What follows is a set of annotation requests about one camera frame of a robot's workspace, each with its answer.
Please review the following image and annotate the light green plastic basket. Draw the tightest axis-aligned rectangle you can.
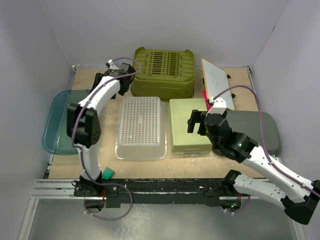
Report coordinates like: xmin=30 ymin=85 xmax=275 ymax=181
xmin=169 ymin=98 xmax=212 ymax=155

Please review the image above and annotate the large grey plastic tub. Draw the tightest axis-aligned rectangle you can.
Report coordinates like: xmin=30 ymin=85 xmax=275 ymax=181
xmin=226 ymin=110 xmax=281 ymax=156

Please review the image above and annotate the olive green plastic tub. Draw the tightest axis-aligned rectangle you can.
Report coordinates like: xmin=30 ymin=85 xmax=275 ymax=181
xmin=130 ymin=47 xmax=196 ymax=101

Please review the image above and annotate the white perforated plastic basket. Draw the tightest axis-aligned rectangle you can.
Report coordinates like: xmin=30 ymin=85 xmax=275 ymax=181
xmin=115 ymin=97 xmax=167 ymax=161

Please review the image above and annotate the teal transparent basket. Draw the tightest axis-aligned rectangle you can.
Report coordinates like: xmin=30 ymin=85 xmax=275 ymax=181
xmin=42 ymin=89 xmax=90 ymax=156

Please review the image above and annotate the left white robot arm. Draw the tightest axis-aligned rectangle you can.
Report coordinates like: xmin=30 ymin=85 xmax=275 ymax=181
xmin=66 ymin=61 xmax=137 ymax=196

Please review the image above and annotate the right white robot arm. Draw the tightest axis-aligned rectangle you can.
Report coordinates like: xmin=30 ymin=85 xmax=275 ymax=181
xmin=187 ymin=109 xmax=320 ymax=225

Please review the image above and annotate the pink plastic clip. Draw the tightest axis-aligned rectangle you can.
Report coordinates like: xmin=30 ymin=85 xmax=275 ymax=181
xmin=202 ymin=90 xmax=211 ymax=110

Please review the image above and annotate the teal green sponge block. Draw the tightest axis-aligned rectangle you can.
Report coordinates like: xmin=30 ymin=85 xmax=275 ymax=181
xmin=102 ymin=167 xmax=115 ymax=181

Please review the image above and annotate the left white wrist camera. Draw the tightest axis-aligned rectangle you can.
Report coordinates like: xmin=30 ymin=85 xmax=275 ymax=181
xmin=105 ymin=59 xmax=119 ymax=72

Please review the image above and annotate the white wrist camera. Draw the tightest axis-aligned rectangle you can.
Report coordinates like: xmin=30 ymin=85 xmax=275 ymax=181
xmin=207 ymin=97 xmax=227 ymax=115
xmin=105 ymin=59 xmax=119 ymax=72

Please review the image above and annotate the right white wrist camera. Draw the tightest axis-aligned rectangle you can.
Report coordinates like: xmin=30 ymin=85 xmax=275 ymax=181
xmin=207 ymin=97 xmax=227 ymax=115

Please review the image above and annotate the white board yellow frame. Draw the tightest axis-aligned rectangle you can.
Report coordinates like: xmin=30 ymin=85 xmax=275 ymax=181
xmin=201 ymin=58 xmax=230 ymax=103

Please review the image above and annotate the aluminium frame rail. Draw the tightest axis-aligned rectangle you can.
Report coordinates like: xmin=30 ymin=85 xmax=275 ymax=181
xmin=18 ymin=179 xmax=85 ymax=240

